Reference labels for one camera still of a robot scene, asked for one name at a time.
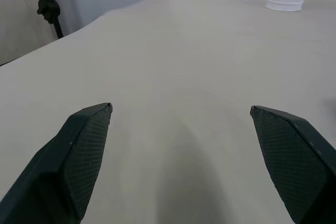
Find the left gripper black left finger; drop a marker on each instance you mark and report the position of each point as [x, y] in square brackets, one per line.
[65, 161]

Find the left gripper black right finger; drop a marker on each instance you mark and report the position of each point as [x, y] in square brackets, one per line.
[294, 161]

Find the black tripod stand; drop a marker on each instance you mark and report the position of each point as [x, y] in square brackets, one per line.
[48, 7]

